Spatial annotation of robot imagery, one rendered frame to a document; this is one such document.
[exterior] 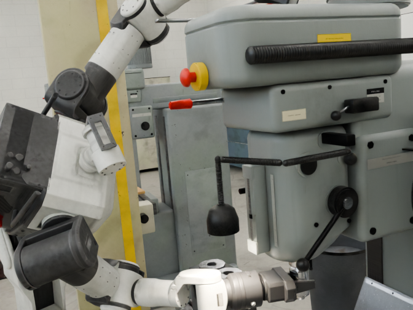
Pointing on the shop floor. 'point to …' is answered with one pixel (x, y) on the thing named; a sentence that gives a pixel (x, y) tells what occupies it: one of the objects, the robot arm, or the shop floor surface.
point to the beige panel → (50, 10)
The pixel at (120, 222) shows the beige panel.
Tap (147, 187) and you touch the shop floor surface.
